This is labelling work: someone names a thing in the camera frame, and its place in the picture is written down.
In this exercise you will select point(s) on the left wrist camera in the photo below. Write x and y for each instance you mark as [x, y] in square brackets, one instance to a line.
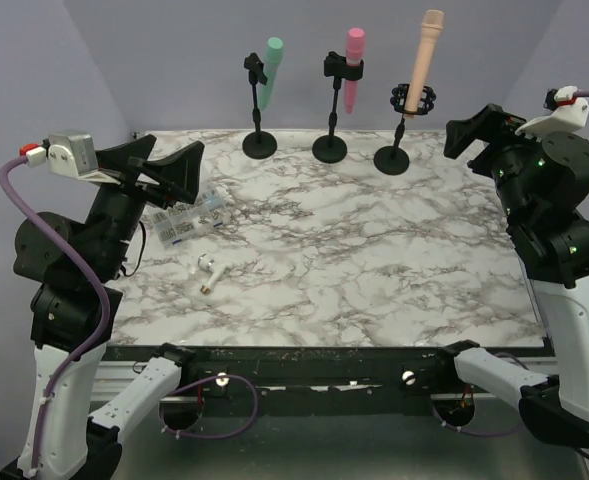
[70, 154]

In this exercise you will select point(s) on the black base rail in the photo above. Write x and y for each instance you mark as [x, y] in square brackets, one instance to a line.
[308, 381]

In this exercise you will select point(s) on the pink microphone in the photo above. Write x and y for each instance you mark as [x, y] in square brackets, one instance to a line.
[355, 48]

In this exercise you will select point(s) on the clear screw box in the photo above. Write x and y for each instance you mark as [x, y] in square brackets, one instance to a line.
[183, 221]

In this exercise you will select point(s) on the black stand with green microphone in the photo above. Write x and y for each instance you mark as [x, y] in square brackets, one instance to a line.
[257, 144]

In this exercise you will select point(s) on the beige microphone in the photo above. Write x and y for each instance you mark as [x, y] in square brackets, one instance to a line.
[431, 28]

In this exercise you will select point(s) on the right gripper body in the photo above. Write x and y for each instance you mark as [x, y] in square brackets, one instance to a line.
[505, 151]

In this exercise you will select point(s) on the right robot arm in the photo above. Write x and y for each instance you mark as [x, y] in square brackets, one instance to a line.
[540, 169]

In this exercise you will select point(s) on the black shock-mount microphone stand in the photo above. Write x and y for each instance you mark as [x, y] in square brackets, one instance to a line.
[392, 159]

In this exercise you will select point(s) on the green microphone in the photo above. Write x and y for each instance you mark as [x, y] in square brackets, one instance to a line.
[272, 60]

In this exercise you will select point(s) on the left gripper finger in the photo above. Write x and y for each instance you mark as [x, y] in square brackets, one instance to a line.
[189, 156]
[117, 159]

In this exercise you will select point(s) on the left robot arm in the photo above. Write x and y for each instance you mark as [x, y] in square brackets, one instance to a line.
[74, 307]

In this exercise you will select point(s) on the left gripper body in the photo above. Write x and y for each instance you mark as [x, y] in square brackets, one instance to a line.
[153, 191]

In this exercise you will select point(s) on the black clip microphone stand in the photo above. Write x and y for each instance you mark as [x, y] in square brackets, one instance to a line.
[330, 148]

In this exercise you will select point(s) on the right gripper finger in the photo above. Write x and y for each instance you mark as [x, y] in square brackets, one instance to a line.
[460, 134]
[491, 114]

